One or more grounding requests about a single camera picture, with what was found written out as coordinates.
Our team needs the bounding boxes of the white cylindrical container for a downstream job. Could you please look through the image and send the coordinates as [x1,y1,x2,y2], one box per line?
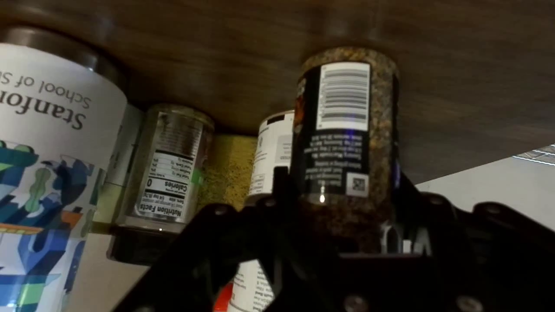
[228,112,296,312]

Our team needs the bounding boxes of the yellow spice container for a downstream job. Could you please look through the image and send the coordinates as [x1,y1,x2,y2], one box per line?
[199,134,257,210]

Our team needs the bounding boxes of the blackish pepper spice bottle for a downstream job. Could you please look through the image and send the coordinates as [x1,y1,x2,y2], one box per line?
[292,47,400,252]

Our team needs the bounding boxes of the white patterned Stanford bottle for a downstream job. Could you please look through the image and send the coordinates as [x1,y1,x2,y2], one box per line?
[0,27,127,312]

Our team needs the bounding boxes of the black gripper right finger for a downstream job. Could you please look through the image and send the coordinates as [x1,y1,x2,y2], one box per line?
[339,177,555,312]

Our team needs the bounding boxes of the clear spice jar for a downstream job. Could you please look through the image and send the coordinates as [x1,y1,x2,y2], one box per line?
[115,105,216,233]

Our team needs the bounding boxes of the dark wood metal shelf unit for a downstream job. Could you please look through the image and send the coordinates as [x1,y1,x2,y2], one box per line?
[0,0,555,183]

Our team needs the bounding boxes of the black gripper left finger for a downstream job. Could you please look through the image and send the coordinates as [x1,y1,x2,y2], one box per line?
[114,167,325,312]

